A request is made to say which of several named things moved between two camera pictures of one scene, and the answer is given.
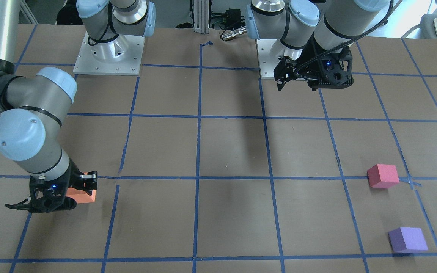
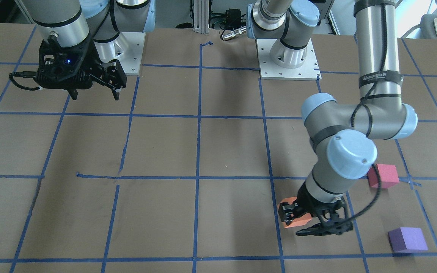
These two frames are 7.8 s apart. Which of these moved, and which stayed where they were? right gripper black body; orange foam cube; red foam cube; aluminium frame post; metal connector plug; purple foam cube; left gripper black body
Moved: left gripper black body; right gripper black body; orange foam cube
Stayed: aluminium frame post; purple foam cube; metal connector plug; red foam cube
